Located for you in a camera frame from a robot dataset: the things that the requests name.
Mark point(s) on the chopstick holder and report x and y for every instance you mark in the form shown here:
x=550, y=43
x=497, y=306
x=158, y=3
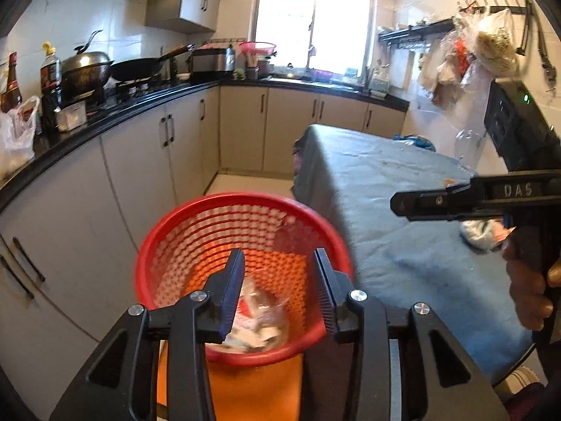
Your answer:
x=252, y=70

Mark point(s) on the clear plastic pitcher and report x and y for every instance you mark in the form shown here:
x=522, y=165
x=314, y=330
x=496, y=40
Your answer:
x=469, y=149

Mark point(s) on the white wrapper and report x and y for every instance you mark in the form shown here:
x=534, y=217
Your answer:
x=480, y=234

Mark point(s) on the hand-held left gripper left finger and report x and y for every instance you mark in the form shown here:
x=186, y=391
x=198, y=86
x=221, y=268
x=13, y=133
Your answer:
x=234, y=289

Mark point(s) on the pink colander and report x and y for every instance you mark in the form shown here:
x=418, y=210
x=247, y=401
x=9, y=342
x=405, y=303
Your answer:
x=256, y=48

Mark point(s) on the table with blue cloth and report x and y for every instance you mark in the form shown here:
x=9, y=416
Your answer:
x=385, y=193

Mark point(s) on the dark pot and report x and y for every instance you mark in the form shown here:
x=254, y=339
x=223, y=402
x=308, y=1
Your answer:
x=265, y=69

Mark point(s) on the kitchen window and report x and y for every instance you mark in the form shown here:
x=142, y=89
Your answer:
x=313, y=22

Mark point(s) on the black kitchen countertop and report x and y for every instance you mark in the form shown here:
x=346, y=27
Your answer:
x=131, y=109

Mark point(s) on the hanging plastic bags bundle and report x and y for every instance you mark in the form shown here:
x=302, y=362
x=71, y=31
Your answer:
x=447, y=70

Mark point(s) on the small steel container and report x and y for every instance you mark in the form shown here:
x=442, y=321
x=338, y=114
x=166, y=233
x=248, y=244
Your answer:
x=70, y=116

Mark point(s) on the clear plastic bag with wrappers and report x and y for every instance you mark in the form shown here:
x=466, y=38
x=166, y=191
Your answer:
x=263, y=320

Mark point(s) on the red label sauce bottle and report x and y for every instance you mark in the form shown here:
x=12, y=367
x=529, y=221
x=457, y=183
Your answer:
x=11, y=92

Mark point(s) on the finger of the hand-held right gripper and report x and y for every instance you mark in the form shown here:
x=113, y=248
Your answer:
x=420, y=201

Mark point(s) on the black wall rack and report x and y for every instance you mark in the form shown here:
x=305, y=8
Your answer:
x=416, y=28

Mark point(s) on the red plastic mesh basket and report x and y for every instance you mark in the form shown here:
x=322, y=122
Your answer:
x=175, y=237

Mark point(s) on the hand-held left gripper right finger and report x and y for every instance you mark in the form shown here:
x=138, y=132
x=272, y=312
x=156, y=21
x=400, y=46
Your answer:
x=326, y=289

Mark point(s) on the dark red clothing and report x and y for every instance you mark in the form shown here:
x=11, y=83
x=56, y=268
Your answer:
x=534, y=403

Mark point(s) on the orange plastic stool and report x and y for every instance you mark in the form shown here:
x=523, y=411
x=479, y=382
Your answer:
x=254, y=394

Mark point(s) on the white plastic bag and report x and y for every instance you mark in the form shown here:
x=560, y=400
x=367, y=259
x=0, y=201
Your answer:
x=15, y=140

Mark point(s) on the glass lid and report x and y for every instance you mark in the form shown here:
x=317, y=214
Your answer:
x=289, y=72

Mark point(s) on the black frying pan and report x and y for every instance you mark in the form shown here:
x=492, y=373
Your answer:
x=136, y=69

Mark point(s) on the clear bag of dried noodles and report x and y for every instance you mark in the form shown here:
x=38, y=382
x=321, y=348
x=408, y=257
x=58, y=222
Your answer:
x=497, y=46

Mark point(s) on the dark bottle with yellow cap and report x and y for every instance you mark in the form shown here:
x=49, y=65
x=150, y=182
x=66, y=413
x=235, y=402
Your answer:
x=51, y=79

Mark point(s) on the gas stove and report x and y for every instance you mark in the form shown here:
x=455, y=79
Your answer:
x=131, y=90

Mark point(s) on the beige base cabinets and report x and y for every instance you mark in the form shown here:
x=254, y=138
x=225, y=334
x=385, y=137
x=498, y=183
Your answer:
x=131, y=162

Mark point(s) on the white green packet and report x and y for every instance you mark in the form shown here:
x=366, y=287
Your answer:
x=379, y=81

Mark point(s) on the blue plastic bag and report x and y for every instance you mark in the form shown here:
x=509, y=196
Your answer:
x=416, y=142

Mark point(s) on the silver rice cooker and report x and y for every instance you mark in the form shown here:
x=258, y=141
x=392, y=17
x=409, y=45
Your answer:
x=212, y=61

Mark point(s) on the small orange wrapper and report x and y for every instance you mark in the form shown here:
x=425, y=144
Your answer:
x=451, y=182

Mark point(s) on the person's right hand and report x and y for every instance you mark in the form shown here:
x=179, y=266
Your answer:
x=523, y=285

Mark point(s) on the steel wok with lid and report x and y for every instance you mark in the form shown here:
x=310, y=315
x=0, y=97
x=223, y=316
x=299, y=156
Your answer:
x=85, y=70

